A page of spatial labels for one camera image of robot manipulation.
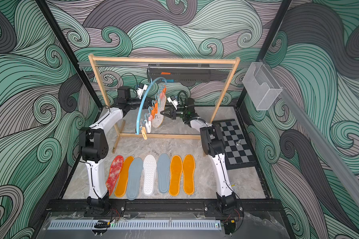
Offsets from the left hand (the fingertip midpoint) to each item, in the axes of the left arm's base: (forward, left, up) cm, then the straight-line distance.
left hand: (156, 99), depth 89 cm
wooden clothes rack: (-10, +27, -24) cm, 37 cm away
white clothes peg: (-25, 0, +6) cm, 26 cm away
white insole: (-31, +3, -25) cm, 40 cm away
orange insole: (-45, +17, -26) cm, 55 cm away
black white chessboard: (-24, -51, -22) cm, 61 cm away
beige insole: (-8, -1, -12) cm, 14 cm away
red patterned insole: (-35, +23, -25) cm, 49 cm away
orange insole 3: (-32, -20, -26) cm, 46 cm away
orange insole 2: (-32, -13, -26) cm, 43 cm away
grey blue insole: (-46, +11, -26) cm, 54 cm away
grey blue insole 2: (-32, -5, -26) cm, 41 cm away
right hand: (-3, -3, -9) cm, 10 cm away
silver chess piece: (-18, -52, -21) cm, 59 cm away
